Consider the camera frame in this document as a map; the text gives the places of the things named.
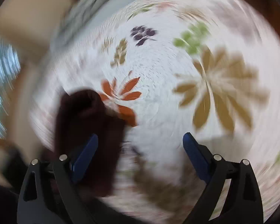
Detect maroon pants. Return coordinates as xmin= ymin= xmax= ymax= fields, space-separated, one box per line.
xmin=54 ymin=90 xmax=126 ymax=197

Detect window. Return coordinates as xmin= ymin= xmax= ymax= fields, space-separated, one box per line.
xmin=0 ymin=36 xmax=21 ymax=139

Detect floral quilted bedspread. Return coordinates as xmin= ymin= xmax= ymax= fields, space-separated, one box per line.
xmin=30 ymin=0 xmax=280 ymax=223

